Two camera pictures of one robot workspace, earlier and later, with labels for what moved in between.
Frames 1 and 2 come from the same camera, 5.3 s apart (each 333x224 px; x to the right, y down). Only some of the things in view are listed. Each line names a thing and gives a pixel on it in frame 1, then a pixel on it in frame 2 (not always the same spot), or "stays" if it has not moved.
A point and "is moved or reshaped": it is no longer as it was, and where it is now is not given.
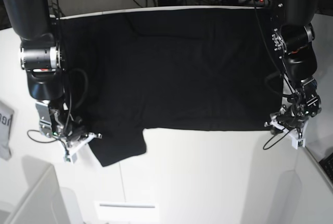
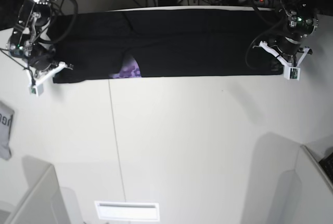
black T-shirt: (192, 69) is moved or reshaped
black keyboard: (327, 165) stays
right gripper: (289, 117) to (289, 43)
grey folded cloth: (6, 117) stays
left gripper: (72, 129) to (40, 57)
